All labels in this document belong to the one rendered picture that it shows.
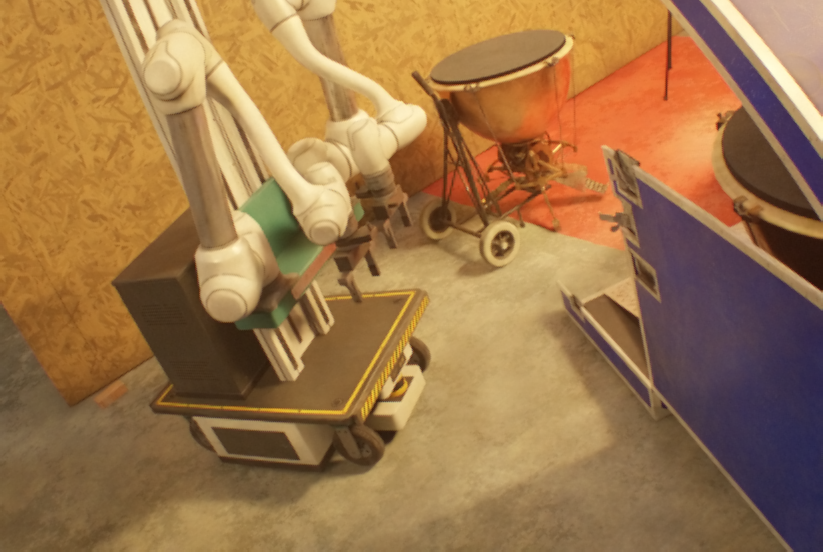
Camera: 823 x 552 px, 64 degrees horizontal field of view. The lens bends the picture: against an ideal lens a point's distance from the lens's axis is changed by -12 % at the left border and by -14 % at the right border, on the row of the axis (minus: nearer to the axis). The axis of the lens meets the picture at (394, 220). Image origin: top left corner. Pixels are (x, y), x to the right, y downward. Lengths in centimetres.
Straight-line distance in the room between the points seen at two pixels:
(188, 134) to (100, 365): 224
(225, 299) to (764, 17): 141
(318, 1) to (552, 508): 170
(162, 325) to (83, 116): 136
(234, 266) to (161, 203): 184
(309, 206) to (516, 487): 106
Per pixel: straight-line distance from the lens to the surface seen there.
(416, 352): 281
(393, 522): 238
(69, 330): 381
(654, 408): 234
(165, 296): 249
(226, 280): 192
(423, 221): 369
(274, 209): 249
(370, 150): 225
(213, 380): 264
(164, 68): 175
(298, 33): 230
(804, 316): 128
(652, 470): 226
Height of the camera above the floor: 169
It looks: 24 degrees down
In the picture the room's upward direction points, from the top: 21 degrees counter-clockwise
